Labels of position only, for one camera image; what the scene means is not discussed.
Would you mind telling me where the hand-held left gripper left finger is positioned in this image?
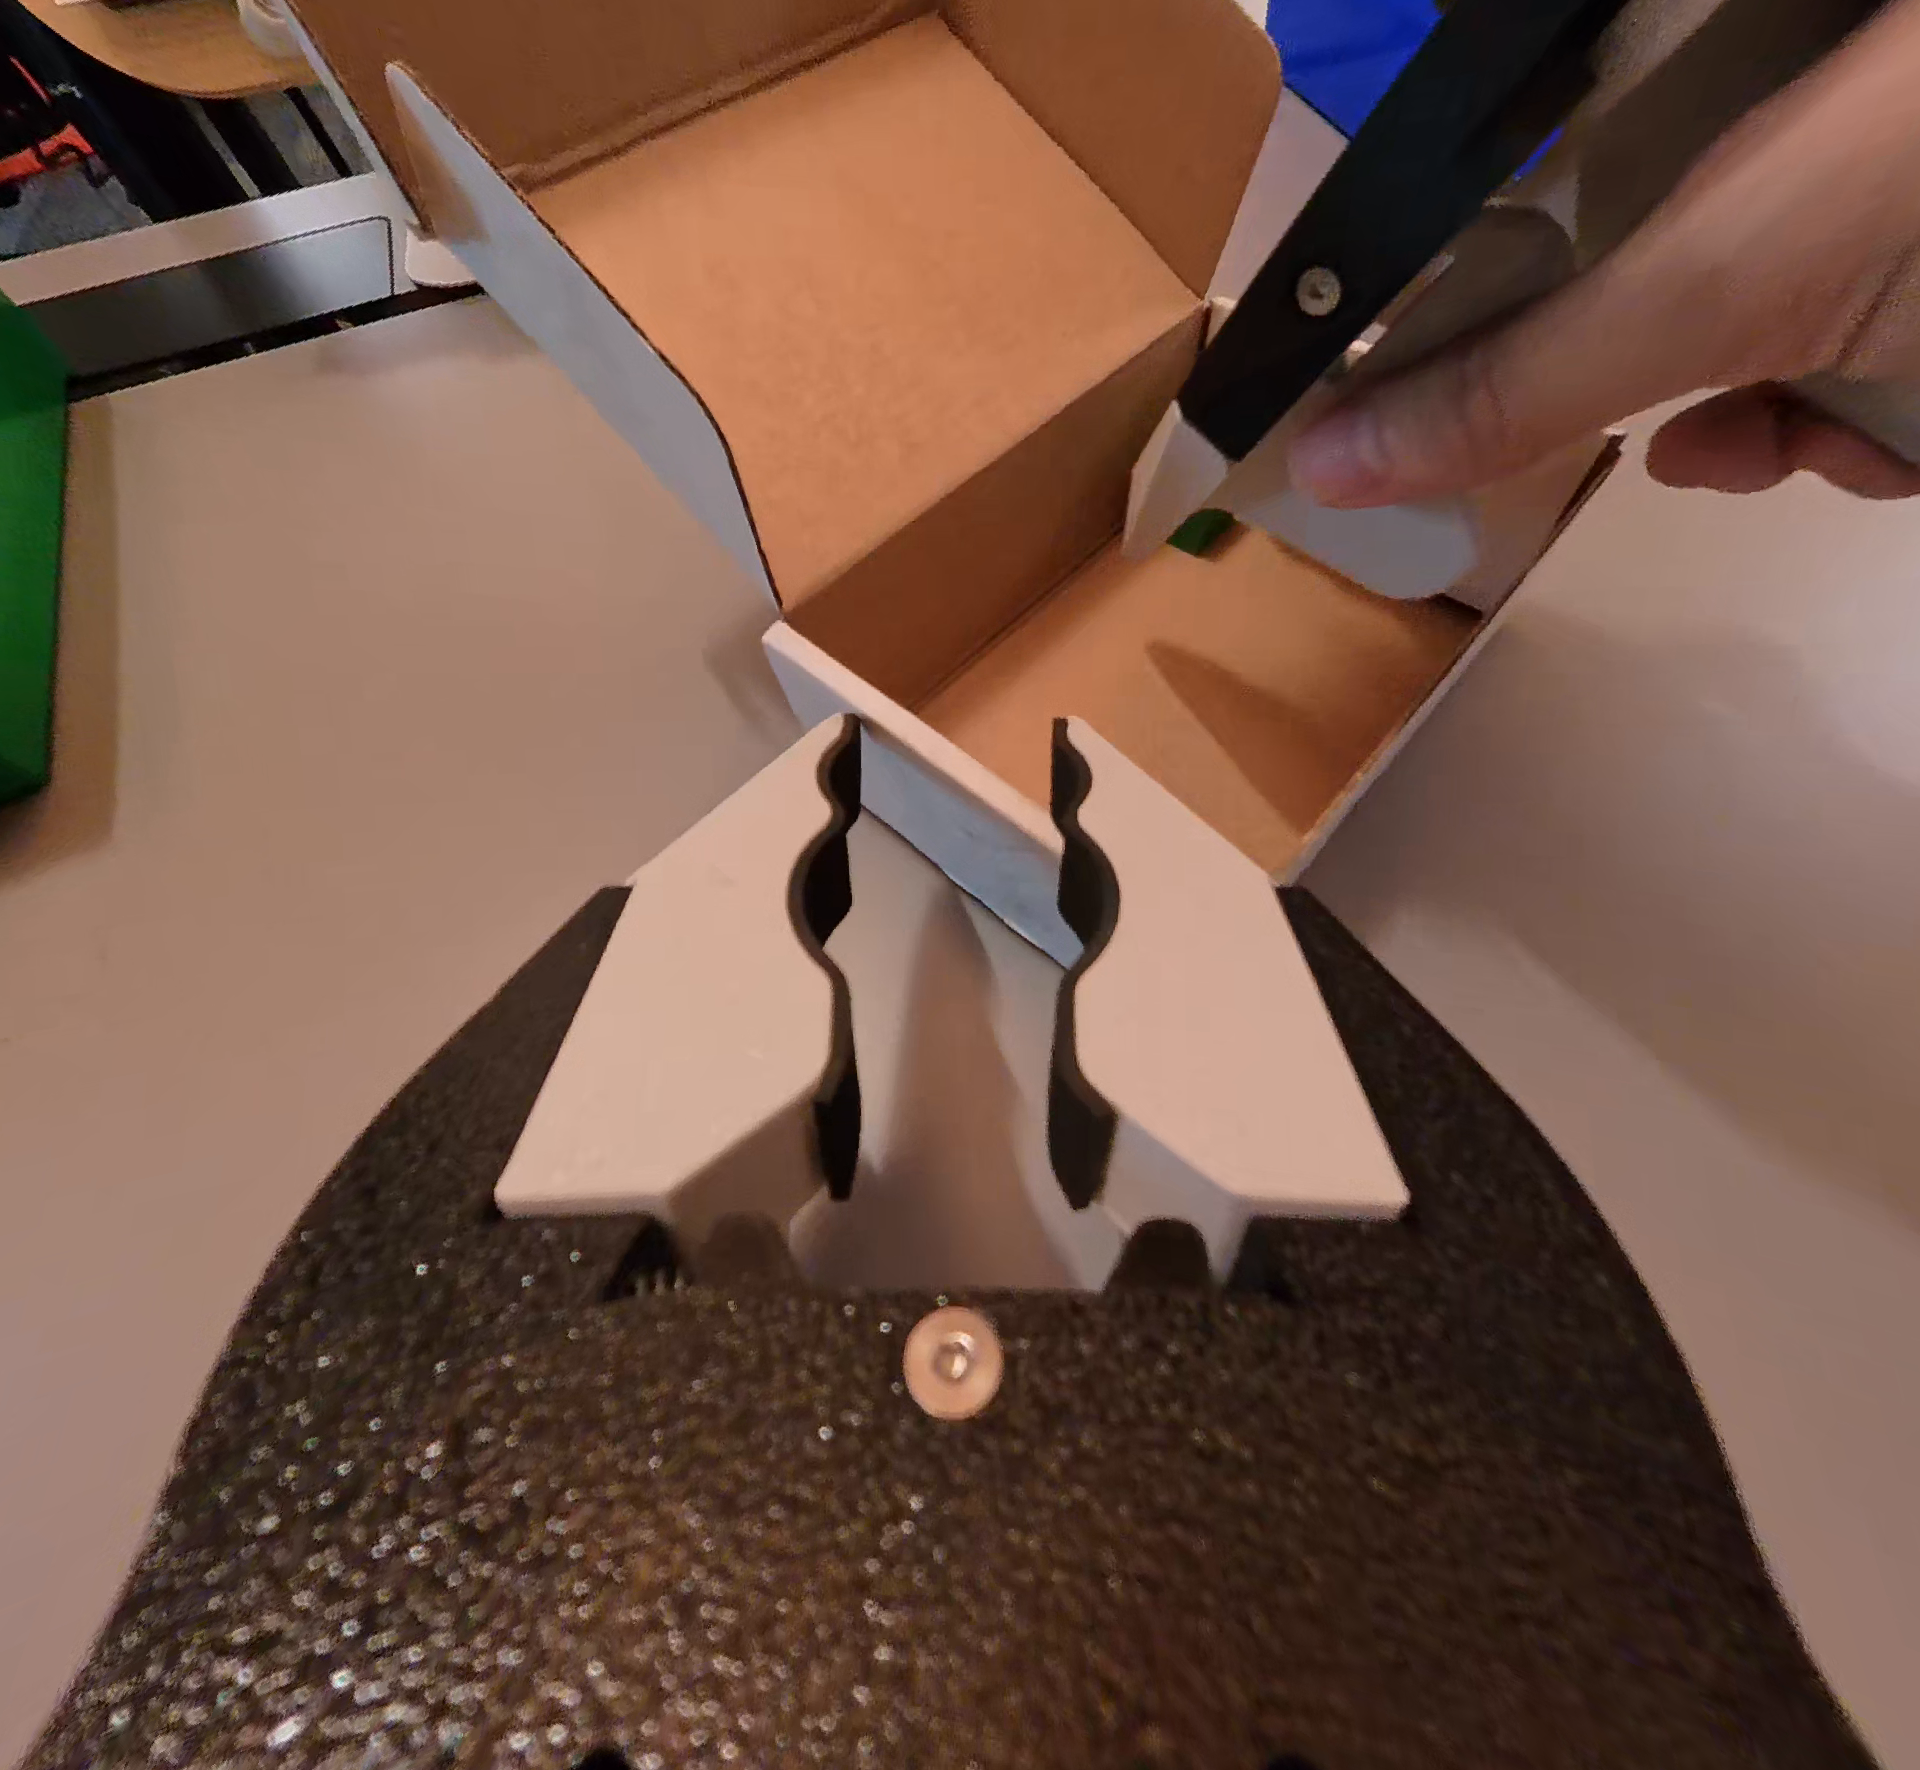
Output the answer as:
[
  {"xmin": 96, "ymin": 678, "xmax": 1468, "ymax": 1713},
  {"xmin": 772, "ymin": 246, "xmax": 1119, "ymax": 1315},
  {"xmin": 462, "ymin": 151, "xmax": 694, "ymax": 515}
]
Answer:
[{"xmin": 496, "ymin": 714, "xmax": 867, "ymax": 1250}]

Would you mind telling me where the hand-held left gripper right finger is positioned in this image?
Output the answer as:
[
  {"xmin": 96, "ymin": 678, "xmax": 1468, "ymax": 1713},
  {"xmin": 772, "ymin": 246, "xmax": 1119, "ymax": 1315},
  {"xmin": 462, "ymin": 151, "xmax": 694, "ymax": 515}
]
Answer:
[{"xmin": 1046, "ymin": 714, "xmax": 1414, "ymax": 1280}]

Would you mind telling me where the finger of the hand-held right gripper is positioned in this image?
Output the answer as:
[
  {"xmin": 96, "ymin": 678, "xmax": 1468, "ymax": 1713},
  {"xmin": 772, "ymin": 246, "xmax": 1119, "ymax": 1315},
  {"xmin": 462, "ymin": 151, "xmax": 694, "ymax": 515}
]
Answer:
[{"xmin": 1123, "ymin": 402, "xmax": 1243, "ymax": 563}]

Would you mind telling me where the blue plastic bin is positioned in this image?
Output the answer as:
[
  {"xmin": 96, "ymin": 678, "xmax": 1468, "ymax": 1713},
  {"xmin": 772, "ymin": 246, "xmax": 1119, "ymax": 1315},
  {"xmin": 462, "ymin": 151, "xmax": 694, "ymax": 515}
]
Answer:
[{"xmin": 1265, "ymin": 0, "xmax": 1564, "ymax": 178}]

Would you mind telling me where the white cardboard mailer box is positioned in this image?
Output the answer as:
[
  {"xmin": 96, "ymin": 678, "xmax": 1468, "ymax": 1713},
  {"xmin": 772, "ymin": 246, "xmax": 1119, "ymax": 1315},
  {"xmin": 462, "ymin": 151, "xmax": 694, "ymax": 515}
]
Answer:
[{"xmin": 196, "ymin": 0, "xmax": 1629, "ymax": 969}]

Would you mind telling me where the green plastic bin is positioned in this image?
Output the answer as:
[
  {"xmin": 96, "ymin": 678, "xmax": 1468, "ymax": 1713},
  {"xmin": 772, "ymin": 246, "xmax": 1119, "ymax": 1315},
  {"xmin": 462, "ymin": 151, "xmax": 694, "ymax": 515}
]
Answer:
[{"xmin": 0, "ymin": 294, "xmax": 73, "ymax": 806}]

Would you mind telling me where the grey desk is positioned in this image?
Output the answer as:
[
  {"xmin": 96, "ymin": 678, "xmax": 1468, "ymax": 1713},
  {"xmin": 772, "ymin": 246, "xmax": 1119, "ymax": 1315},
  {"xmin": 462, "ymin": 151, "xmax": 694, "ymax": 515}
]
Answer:
[{"xmin": 0, "ymin": 73, "xmax": 1920, "ymax": 1770}]

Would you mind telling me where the person's right hand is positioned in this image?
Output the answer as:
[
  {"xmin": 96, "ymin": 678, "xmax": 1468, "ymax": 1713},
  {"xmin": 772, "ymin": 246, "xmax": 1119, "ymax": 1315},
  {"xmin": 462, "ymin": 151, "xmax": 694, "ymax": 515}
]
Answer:
[{"xmin": 1291, "ymin": 0, "xmax": 1920, "ymax": 511}]

